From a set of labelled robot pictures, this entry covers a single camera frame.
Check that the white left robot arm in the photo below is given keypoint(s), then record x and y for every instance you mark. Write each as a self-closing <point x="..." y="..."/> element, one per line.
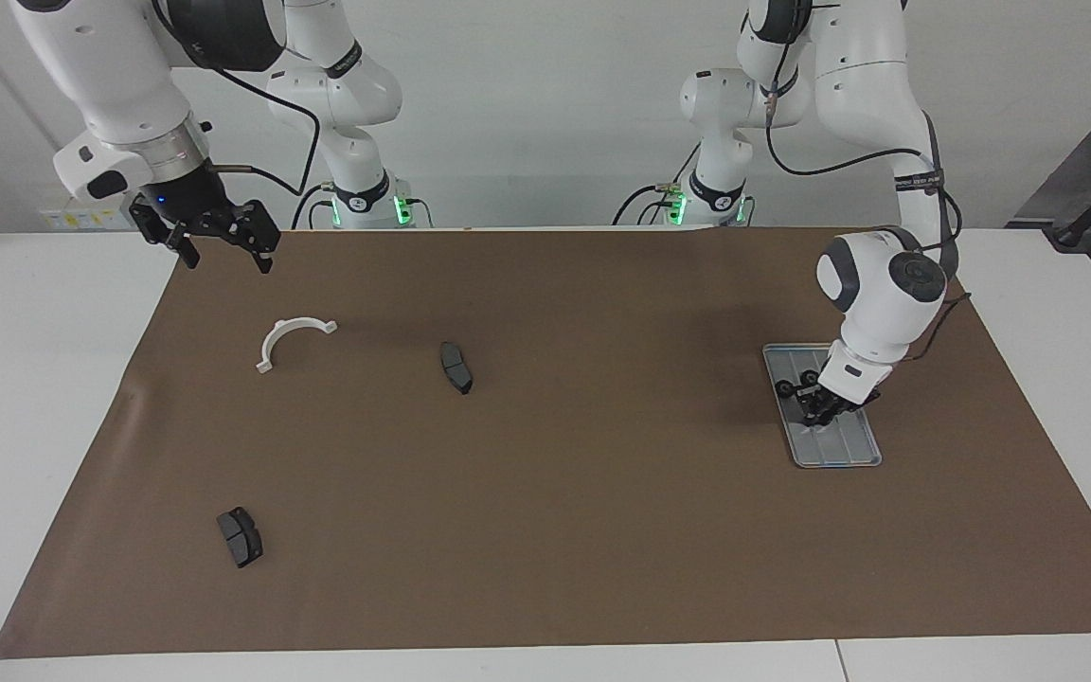
<point x="867" y="85"/>

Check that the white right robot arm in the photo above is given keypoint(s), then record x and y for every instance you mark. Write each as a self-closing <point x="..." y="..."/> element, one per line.
<point x="110" y="57"/>

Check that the white wall socket box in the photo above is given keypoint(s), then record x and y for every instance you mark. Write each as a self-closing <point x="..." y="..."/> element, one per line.
<point x="81" y="220"/>

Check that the black bearing gear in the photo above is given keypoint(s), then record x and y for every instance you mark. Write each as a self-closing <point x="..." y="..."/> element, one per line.
<point x="785" y="387"/>
<point x="806" y="379"/>

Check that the dark grey brake pad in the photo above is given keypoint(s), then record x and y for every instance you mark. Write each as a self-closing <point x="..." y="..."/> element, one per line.
<point x="240" y="538"/>
<point x="456" y="367"/>

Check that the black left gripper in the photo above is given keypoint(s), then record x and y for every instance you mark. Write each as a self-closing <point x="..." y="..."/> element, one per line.
<point x="834" y="405"/>

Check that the white curved plastic bracket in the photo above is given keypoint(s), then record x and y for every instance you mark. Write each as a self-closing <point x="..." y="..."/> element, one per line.
<point x="297" y="324"/>

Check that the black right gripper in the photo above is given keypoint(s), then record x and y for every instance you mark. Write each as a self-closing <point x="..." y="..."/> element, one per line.
<point x="195" y="204"/>

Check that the brown paper table mat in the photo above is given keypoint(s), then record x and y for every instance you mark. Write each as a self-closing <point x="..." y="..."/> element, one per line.
<point x="555" y="511"/>

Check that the silver metal tray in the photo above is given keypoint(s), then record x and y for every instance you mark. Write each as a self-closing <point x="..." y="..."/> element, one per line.
<point x="839" y="447"/>

